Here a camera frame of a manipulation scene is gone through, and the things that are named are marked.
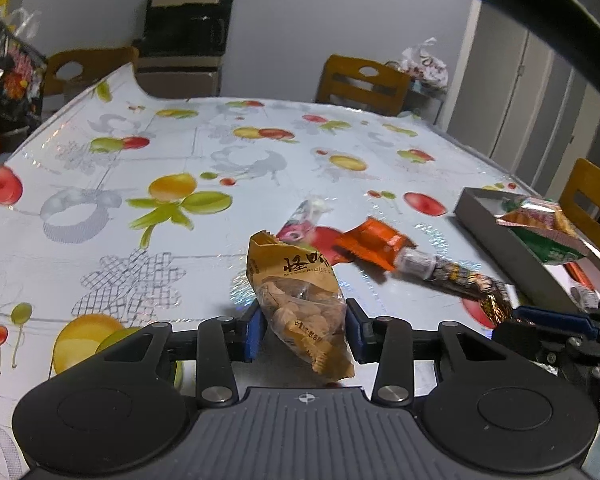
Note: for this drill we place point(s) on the white plastic bag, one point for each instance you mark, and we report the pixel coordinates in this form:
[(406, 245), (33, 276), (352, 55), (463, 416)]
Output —
[(425, 65)]

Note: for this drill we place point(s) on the black noodle bag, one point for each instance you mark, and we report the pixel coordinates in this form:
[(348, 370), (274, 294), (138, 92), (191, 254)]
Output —
[(10, 80)]

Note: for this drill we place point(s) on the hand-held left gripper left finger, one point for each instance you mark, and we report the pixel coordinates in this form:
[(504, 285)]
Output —
[(253, 332)]

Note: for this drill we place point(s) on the tan biscuit bag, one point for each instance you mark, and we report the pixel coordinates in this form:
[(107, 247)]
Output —
[(300, 300)]

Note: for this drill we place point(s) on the red orange wafer packet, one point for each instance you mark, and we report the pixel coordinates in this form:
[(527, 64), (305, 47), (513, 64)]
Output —
[(577, 274)]

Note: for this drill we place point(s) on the fruit print tablecloth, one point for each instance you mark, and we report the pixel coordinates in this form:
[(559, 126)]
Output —
[(190, 125)]

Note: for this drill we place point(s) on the pink clear candy packet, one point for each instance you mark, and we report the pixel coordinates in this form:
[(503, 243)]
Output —
[(302, 220)]

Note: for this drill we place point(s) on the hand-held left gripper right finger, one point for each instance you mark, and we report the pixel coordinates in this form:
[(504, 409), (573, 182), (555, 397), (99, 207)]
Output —
[(356, 332)]

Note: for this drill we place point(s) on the white door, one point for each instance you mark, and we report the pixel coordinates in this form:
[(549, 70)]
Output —
[(490, 85)]

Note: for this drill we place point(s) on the metal shelf cart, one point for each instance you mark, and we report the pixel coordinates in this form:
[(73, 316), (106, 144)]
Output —
[(427, 102)]

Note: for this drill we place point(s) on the orange snack packet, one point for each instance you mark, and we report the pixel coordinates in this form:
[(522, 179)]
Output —
[(375, 242)]

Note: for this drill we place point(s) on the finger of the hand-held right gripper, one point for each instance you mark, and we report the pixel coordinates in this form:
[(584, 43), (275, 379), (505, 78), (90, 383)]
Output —
[(522, 341), (550, 319)]

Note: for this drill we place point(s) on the brown stick snack packet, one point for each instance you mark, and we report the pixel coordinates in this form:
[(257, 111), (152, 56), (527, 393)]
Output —
[(445, 272)]

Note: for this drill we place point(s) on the wooden chair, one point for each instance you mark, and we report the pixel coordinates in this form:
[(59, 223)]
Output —
[(360, 90), (95, 67), (587, 195)]

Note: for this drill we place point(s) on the grey cardboard box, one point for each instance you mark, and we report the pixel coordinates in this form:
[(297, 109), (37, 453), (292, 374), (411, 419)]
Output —
[(485, 220)]

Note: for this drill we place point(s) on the grey cabinet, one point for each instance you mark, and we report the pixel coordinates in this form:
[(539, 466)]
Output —
[(180, 77)]

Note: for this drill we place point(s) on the green chip bag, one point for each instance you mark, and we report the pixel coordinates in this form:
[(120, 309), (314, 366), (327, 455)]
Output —
[(545, 232)]

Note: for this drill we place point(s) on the clear plastic bag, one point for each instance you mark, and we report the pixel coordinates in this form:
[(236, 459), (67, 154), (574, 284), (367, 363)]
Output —
[(25, 22)]

